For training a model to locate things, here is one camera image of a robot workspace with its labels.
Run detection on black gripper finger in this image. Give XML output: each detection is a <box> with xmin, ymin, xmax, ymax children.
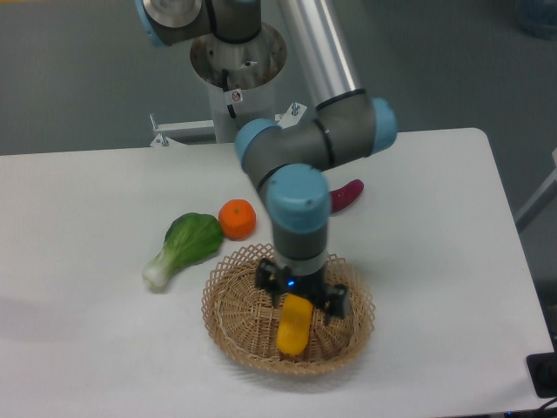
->
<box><xmin>255</xmin><ymin>258</ymin><xmax>281</xmax><ymax>307</ymax></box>
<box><xmin>317</xmin><ymin>283</ymin><xmax>350</xmax><ymax>326</ymax></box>

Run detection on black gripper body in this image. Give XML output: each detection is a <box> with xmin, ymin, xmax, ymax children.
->
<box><xmin>273</xmin><ymin>256</ymin><xmax>327</xmax><ymax>309</ymax></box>

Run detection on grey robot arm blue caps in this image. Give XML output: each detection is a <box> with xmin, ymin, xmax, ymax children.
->
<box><xmin>136</xmin><ymin>1</ymin><xmax>398</xmax><ymax>318</ymax></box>

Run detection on woven wicker basket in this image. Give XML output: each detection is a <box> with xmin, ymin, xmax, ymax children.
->
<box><xmin>201</xmin><ymin>244</ymin><xmax>375</xmax><ymax>375</ymax></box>

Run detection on orange tangerine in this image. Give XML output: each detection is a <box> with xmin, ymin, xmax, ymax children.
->
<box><xmin>218</xmin><ymin>199</ymin><xmax>257</xmax><ymax>240</ymax></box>

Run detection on green bok choy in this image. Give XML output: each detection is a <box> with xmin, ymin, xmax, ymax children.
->
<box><xmin>142</xmin><ymin>212</ymin><xmax>224</xmax><ymax>293</ymax></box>

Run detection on purple sweet potato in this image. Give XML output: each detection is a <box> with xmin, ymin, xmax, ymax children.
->
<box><xmin>329</xmin><ymin>179</ymin><xmax>365</xmax><ymax>214</ymax></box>

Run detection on black device at table edge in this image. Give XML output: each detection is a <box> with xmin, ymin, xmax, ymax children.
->
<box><xmin>526</xmin><ymin>353</ymin><xmax>556</xmax><ymax>398</ymax></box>

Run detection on white metal base frame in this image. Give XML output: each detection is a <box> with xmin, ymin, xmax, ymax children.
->
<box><xmin>149</xmin><ymin>102</ymin><xmax>308</xmax><ymax>147</ymax></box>

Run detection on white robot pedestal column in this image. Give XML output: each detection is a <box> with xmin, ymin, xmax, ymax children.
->
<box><xmin>206</xmin><ymin>83</ymin><xmax>276</xmax><ymax>143</ymax></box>

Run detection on black cable on pedestal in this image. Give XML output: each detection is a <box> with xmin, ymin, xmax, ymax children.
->
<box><xmin>220</xmin><ymin>68</ymin><xmax>251</xmax><ymax>143</ymax></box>

